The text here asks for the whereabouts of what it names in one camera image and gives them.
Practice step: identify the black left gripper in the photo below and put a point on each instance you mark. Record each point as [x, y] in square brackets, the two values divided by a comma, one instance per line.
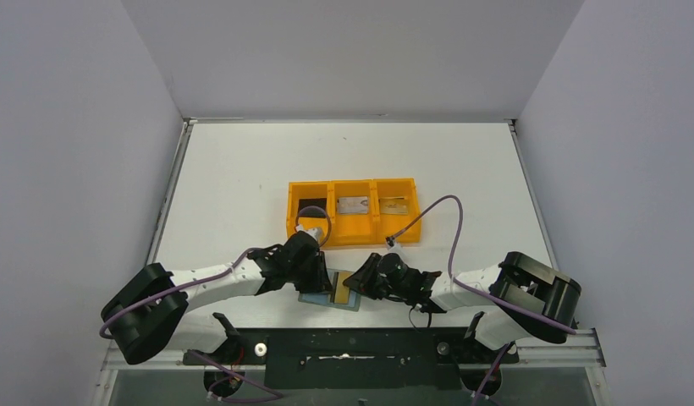
[316, 271]

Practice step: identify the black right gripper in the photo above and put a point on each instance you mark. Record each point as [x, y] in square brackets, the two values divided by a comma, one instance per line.
[371, 274]

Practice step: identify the green card holder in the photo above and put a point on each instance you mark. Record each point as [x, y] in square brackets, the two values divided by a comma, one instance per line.
[325, 299]

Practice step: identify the silver VIP card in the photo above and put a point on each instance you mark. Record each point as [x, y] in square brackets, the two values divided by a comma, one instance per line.
[353, 205]

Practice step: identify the gold card with stripe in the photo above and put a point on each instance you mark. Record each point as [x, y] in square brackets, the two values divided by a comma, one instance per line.
[397, 206]

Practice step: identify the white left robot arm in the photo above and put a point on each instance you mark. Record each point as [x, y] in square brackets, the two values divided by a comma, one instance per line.
[155, 310]

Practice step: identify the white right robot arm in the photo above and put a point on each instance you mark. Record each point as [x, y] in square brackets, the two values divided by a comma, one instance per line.
[520, 296]

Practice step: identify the yellow three-compartment bin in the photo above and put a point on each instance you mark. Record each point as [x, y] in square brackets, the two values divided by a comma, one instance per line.
[352, 230]

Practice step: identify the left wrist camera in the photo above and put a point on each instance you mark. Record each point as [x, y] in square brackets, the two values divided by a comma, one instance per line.
[316, 232]

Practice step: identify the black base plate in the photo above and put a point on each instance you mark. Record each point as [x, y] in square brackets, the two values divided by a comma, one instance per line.
[446, 358]

